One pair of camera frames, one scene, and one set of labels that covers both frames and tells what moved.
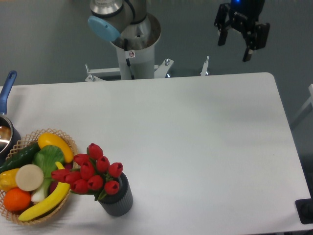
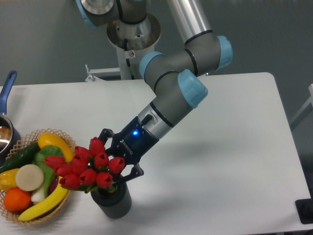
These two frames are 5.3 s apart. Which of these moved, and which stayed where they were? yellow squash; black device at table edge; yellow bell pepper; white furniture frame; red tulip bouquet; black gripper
Moved: black gripper; red tulip bouquet
Stayed: yellow bell pepper; white furniture frame; yellow squash; black device at table edge
